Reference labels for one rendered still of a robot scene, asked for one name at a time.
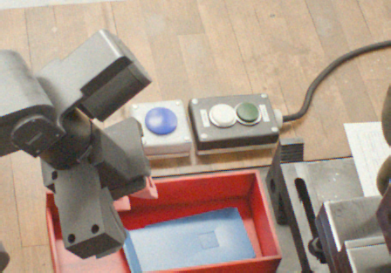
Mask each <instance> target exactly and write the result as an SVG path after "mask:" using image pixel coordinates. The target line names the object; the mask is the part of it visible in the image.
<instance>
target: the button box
mask: <svg viewBox="0 0 391 273"><path fill-rule="evenodd" d="M389 46H391V40H386V41H382V42H379V43H373V44H370V45H367V46H361V47H360V48H358V49H356V50H352V51H350V52H348V53H347V54H343V56H341V57H339V58H336V59H335V60H334V61H333V62H332V63H331V64H330V65H328V66H327V67H326V68H325V69H324V70H323V71H322V72H321V73H320V74H319V75H318V76H317V77H316V78H315V79H314V80H313V82H312V83H311V84H310V86H309V88H308V90H307V92H306V94H305V101H304V103H303V105H302V106H301V109H300V110H299V112H297V113H294V114H290V115H285V116H282V114H281V112H280V111H279V110H278V109H277V110H274V111H273V110H272V107H271V102H270V98H269V95H268V94H267V93H258V94H240V95H231V96H222V97H214V98H196V99H190V100H189V102H188V112H187V116H188V120H189V128H190V131H191V134H192V137H193V141H194V147H195V152H196V153H197V154H221V153H229V152H237V151H245V150H252V149H261V148H268V147H275V146H276V142H278V138H279V136H280V132H279V129H280V128H281V127H282V125H283V122H287V121H288V122H292V121H294V120H298V119H300V118H302V117H303V116H304V115H305V113H306V112H307V110H308V108H309V107H310V103H311V99H312V95H313V92H314V90H315V89H316V88H317V86H318V84H320V82H321V81H322V79H324V78H325V76H326V75H328V74H329V73H330V72H331V71H332V70H333V69H334V68H336V66H338V65H340V64H341V63H343V62H344V61H346V60H347V59H349V58H352V57H354V56H356V55H360V54H362V53H364V52H366V51H373V50H376V49H379V48H385V47H389ZM245 102H249V103H251V104H253V105H256V107H257V108H258V110H259V115H258V118H257V120H256V121H254V122H251V123H247V122H244V121H241V120H240V119H239V118H238V117H237V107H238V106H239V105H240V104H242V103H245ZM220 104H225V105H228V106H230V107H231V108H232V109H233V110H234V111H235V118H234V120H233V122H232V123H231V124H229V125H227V126H222V125H220V124H217V123H216V122H215V121H214V120H213V119H212V117H211V114H212V110H213V109H214V108H215V107H216V106H217V105H220Z"/></svg>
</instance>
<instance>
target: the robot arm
mask: <svg viewBox="0 0 391 273"><path fill-rule="evenodd" d="M152 82H153V80H152V79H151V78H150V76H149V74H148V71H146V70H145V69H144V66H143V65H141V63H140V62H139V60H138V59H137V58H136V56H134V53H133V52H131V51H130V50H129V49H128V47H127V46H125V45H124V43H123V42H122V41H121V40H120V38H118V37H117V36H116V35H115V34H112V33H111V32H109V31H108V29H100V30H98V31H97V32H95V33H94V34H93V35H92V36H90V37H89V38H88V39H87V40H86V41H85V42H84V43H83V44H81V45H80V46H78V48H77V49H74V50H73V51H72V53H70V54H68V55H67V57H65V58H64V59H62V60H61V59H59V58H58V57H55V58H54V59H53V60H51V61H49V62H48V64H47V65H45V66H44V67H43V68H42V69H40V70H39V71H38V72H36V73H35V74H33V72H32V71H31V70H30V67H29V66H28V65H27V64H26V62H25V60H24V59H23V56H22V55H21V54H20V53H18V51H15V50H1V51H0V158H2V157H4V156H6V155H8V154H11V153H15V152H18V151H20V150H23V152H25V153H27V154H29V155H31V156H32V157H33V158H37V157H39V158H40V167H41V172H42V178H43V183H44V186H45V187H46V188H48V189H50V190H51V191H52V192H53V193H54V198H55V204H56V207H58V212H59V219H60V224H61V229H62V235H63V244H64V249H67V250H68V251H70V252H71V253H73V254H74V255H75V256H78V257H79V258H81V259H83V260H85V259H87V258H88V257H91V256H96V259H97V260H98V259H100V258H101V257H105V256H108V255H111V254H112V253H116V252H118V250H119V249H122V248H123V246H124V241H125V240H126V239H127V232H126V230H125V229H124V227H123V225H122V221H121V219H120V217H119V215H118V214H117V212H116V211H123V210H129V209H130V203H129V200H128V198H127V195H131V196H132V197H138V198H149V199H156V198H158V194H157V191H156V187H155V185H154V182H153V180H152V177H151V176H150V175H151V173H152V171H151V167H150V164H149V160H148V158H146V155H145V152H144V147H143V140H142V137H143V136H144V134H143V126H142V124H141V123H140V122H139V121H138V120H137V119H136V118H135V117H129V118H127V119H123V120H121V121H120V122H117V123H115V124H114V125H112V126H108V127H106V128H104V129H102V130H101V129H100V128H99V126H96V125H95V124H94V122H93V121H92V120H94V119H98V120H99V121H100V122H104V121H105V119H108V118H109V117H110V116H111V115H112V114H114V113H115V112H116V111H117V110H119V109H120V108H122V107H123V106H124V105H125V104H126V103H127V102H128V101H130V100H131V99H132V97H135V96H136V95H137V94H138V93H139V92H142V91H143V89H144V88H146V87H147V86H149V85H150V84H151V83H152ZM76 107H77V108H78V109H77V108H76ZM86 116H87V117H88V118H89V119H88V118H87V117H86ZM116 200H117V201H116Z"/></svg>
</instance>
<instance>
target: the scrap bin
mask: <svg viewBox="0 0 391 273"><path fill-rule="evenodd" d="M153 182H154V185H155V187H156V191H157V194H158V198H156V199H149V198H138V197H132V196H131V195H127V198H128V200H129V203H130V209H129V210H123V211H116V212H117V214H118V215H119V217H120V219H121V221H122V225H123V227H124V228H125V229H127V230H128V231H130V230H133V229H144V227H145V225H152V224H155V223H159V222H165V221H169V220H176V219H179V218H183V217H186V216H190V215H196V214H203V213H206V212H209V211H214V210H217V209H220V208H230V207H233V208H235V207H237V210H238V212H239V214H240V217H241V219H242V221H243V223H244V227H245V230H246V231H247V234H248V237H249V239H250V242H251V244H252V248H253V250H254V251H255V254H256V258H254V259H247V260H238V261H228V262H222V263H211V264H204V265H198V266H191V267H186V268H173V269H166V270H155V271H149V272H136V273H276V271H277V270H278V266H279V264H280V262H281V261H282V258H283V257H282V254H281V252H280V248H279V243H278V239H277V237H276V231H275V229H274V226H273V223H272V219H271V214H270V210H269V205H268V203H267V200H266V198H265V192H264V188H263V185H262V182H261V177H260V174H259V172H258V169H253V170H246V171H238V172H231V173H223V174H210V175H202V176H187V177H179V178H171V179H164V180H157V181H153ZM45 192H46V222H47V228H48V233H49V243H50V250H51V259H52V266H53V271H54V273H132V272H131V270H130V268H129V263H128V261H127V257H126V254H125V252H124V249H123V248H122V249H119V250H118V252H116V253H112V254H111V255H108V256H105V257H101V258H100V259H98V260H97V259H96V256H91V257H88V258H87V259H85V260H83V259H81V258H79V257H78V256H75V255H74V254H73V253H71V252H70V251H68V250H67V249H64V244H63V235H62V229H61V224H60V219H59V212H58V207H56V204H55V198H54V193H53V192H52V191H51V190H46V191H45Z"/></svg>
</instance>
